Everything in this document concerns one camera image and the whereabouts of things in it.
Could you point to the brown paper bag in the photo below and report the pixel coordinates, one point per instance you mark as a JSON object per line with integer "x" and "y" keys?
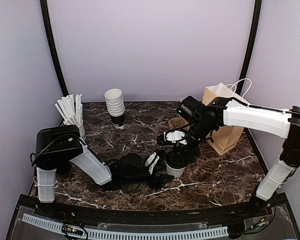
{"x": 227, "y": 137}

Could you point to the brown pulp cup carrier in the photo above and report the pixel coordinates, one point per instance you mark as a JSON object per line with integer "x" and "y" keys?
{"x": 178, "y": 122}

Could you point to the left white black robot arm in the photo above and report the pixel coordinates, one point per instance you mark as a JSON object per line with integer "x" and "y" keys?
{"x": 58, "y": 147}

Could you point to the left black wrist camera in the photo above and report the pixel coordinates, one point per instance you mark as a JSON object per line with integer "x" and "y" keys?
{"x": 131, "y": 164}

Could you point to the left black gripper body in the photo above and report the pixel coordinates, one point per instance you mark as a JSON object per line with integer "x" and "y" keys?
{"x": 128, "y": 180}

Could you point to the black frame post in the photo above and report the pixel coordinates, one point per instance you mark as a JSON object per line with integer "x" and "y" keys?
{"x": 251, "y": 39}
{"x": 52, "y": 47}

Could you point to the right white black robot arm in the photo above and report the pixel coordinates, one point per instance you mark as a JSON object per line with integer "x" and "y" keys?
{"x": 231, "y": 112}

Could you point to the left black frame post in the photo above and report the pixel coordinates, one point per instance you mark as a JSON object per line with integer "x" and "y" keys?
{"x": 52, "y": 47}

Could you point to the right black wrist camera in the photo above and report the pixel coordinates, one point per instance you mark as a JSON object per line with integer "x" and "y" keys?
{"x": 186, "y": 108}

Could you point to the black coffee cup lid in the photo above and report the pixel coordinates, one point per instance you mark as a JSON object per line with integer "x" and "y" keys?
{"x": 175, "y": 160}

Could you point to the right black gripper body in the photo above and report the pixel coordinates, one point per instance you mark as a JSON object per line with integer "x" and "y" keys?
{"x": 200, "y": 130}

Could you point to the white cup holding straws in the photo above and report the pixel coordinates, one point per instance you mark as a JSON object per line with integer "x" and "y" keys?
{"x": 81, "y": 130}

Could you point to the right black frame post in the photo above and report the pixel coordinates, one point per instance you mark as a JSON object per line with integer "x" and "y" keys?
{"x": 251, "y": 39}

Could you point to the grey slotted cable duct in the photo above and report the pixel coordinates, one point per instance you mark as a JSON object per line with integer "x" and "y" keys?
{"x": 115, "y": 231}

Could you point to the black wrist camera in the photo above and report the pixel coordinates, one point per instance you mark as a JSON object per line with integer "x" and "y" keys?
{"x": 186, "y": 108}
{"x": 131, "y": 164}

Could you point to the stack of paper cups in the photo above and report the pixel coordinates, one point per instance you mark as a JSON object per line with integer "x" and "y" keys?
{"x": 115, "y": 106}

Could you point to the black curved front rail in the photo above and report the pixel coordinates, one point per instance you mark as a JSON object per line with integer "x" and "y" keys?
{"x": 222, "y": 215}

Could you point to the white paper coffee cup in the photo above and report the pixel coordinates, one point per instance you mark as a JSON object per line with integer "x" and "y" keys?
{"x": 175, "y": 172}

